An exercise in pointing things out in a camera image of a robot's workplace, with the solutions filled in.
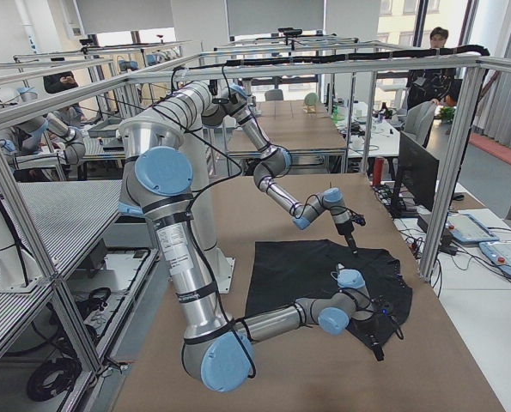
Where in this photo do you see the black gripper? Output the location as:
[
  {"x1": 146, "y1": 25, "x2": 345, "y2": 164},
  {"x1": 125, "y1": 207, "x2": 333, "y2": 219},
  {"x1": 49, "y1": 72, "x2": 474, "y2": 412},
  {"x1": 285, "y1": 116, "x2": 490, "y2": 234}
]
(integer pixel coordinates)
[
  {"x1": 351, "y1": 299, "x2": 404, "y2": 361},
  {"x1": 335, "y1": 219, "x2": 366, "y2": 248}
]

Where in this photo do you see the black t-shirt with logo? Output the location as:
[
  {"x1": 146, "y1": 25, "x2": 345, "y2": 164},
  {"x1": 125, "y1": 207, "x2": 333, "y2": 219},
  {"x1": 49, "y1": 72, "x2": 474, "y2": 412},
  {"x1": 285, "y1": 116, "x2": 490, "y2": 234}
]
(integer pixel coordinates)
[{"x1": 245, "y1": 239, "x2": 412, "y2": 344}]

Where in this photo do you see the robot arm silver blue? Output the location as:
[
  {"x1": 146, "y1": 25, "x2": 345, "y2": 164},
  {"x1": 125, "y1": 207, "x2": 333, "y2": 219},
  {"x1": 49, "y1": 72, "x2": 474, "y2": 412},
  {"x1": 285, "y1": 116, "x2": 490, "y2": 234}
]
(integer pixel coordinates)
[
  {"x1": 119, "y1": 115, "x2": 385, "y2": 392},
  {"x1": 152, "y1": 82, "x2": 366, "y2": 254}
]

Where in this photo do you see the red bottle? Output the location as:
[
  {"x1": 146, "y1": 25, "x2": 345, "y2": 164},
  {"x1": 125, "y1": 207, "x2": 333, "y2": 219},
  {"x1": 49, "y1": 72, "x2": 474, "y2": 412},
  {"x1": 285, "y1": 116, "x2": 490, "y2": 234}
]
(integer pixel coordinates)
[{"x1": 372, "y1": 157, "x2": 385, "y2": 187}]

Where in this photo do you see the black computer monitor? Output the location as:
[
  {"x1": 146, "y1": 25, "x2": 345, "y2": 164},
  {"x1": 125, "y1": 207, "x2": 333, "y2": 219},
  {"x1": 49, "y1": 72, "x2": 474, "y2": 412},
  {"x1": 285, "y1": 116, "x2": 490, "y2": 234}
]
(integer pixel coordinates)
[{"x1": 389, "y1": 131, "x2": 439, "y2": 218}]

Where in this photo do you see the teach pendant blue grey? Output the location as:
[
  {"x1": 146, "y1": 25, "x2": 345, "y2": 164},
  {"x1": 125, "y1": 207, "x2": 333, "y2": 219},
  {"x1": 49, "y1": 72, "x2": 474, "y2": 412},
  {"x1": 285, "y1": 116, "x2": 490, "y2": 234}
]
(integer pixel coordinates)
[{"x1": 445, "y1": 213, "x2": 499, "y2": 245}]

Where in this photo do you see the grey office chair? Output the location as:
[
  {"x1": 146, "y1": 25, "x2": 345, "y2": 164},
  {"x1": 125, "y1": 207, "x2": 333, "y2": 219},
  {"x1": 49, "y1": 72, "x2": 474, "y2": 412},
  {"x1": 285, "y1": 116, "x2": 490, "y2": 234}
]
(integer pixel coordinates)
[{"x1": 403, "y1": 101, "x2": 437, "y2": 148}]

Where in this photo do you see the standing person in black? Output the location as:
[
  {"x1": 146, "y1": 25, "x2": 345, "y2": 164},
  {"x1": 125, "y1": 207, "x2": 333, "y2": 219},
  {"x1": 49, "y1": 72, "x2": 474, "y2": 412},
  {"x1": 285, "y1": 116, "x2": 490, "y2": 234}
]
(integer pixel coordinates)
[{"x1": 405, "y1": 26, "x2": 462, "y2": 112}]

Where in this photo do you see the striped work table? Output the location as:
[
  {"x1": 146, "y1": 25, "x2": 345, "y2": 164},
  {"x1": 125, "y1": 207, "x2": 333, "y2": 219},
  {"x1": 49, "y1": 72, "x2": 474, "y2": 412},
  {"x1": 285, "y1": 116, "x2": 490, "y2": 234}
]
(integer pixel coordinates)
[{"x1": 0, "y1": 179, "x2": 125, "y2": 293}]

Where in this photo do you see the aluminium frame cage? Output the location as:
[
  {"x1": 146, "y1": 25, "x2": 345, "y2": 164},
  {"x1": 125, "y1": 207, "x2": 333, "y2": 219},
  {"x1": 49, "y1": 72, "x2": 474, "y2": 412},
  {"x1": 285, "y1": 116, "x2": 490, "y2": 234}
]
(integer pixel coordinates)
[{"x1": 0, "y1": 40, "x2": 503, "y2": 379}]

